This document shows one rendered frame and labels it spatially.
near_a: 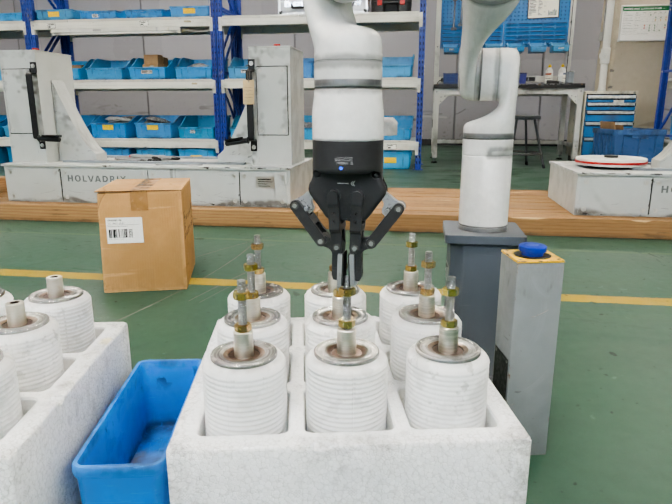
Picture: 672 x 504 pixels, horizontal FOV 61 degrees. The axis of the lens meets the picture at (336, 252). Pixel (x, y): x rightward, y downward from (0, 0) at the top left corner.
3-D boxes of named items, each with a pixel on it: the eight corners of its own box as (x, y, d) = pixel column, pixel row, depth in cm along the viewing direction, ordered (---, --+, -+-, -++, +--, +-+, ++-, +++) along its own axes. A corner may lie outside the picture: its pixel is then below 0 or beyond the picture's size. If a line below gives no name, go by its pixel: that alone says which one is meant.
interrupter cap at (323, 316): (305, 326, 75) (305, 321, 75) (320, 307, 82) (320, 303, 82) (362, 331, 74) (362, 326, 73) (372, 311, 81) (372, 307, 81)
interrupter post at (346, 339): (358, 358, 66) (359, 331, 65) (338, 359, 65) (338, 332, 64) (354, 350, 68) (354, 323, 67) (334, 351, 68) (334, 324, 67)
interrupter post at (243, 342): (258, 358, 66) (257, 331, 65) (239, 363, 64) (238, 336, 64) (249, 351, 68) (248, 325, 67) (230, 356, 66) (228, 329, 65)
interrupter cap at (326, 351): (386, 366, 64) (386, 360, 63) (318, 371, 62) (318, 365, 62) (371, 340, 71) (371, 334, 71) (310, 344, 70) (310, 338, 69)
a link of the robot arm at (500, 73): (519, 49, 107) (512, 144, 111) (467, 51, 109) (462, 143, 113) (524, 44, 98) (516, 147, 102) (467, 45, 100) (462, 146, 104)
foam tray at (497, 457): (222, 414, 102) (217, 318, 97) (440, 407, 104) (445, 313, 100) (176, 594, 64) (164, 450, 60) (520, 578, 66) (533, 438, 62)
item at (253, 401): (304, 499, 69) (301, 359, 65) (230, 531, 64) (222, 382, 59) (266, 460, 77) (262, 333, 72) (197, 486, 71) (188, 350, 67)
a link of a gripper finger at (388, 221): (398, 201, 60) (358, 239, 62) (410, 213, 60) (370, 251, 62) (400, 197, 62) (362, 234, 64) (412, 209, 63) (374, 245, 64)
